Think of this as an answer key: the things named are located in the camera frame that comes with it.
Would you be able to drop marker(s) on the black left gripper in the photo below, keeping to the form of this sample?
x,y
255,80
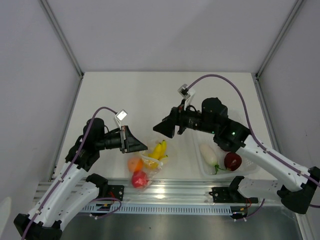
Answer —
x,y
131,143

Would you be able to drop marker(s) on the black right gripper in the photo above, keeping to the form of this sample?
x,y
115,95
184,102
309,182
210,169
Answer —
x,y
177,117

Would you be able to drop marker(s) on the orange toy orange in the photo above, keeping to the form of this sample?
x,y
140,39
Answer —
x,y
135,164

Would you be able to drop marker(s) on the yellow toy banana bunch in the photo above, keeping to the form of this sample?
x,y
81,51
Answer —
x,y
156,159

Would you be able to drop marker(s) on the clear zip top bag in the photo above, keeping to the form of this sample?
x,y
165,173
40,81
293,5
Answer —
x,y
151,143

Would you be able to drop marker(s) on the red toy tomato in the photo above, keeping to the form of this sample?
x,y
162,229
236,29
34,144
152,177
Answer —
x,y
139,179

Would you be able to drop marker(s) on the white toy radish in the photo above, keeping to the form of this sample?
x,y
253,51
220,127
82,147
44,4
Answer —
x,y
210,158

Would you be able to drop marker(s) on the dark red toy apple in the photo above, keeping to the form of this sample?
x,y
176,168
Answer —
x,y
232,161

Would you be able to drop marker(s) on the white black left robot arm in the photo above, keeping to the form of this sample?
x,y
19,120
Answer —
x,y
73,188

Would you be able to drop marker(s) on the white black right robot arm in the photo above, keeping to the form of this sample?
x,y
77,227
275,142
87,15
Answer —
x,y
294,186

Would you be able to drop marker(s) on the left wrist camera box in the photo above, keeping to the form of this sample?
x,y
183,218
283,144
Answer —
x,y
119,117

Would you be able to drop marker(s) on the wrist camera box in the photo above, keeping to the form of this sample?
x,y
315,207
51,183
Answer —
x,y
119,117
187,93

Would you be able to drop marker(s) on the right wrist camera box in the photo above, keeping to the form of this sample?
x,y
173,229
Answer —
x,y
187,93

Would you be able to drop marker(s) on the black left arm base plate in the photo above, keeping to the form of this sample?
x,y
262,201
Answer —
x,y
115,191

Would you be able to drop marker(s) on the silver aluminium front rail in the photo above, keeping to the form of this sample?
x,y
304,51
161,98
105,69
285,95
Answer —
x,y
166,191

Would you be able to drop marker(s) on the white slotted cable duct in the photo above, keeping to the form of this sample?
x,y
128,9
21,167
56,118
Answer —
x,y
208,210

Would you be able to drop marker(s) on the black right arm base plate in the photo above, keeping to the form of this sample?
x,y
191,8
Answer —
x,y
226,195

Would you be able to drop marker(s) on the left aluminium frame post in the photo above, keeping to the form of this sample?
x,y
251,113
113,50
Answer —
x,y
53,21

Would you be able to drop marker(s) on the aluminium frame post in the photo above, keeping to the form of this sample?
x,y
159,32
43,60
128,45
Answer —
x,y
280,37
53,21

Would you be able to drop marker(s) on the right aluminium frame post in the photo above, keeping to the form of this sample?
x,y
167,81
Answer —
x,y
280,37

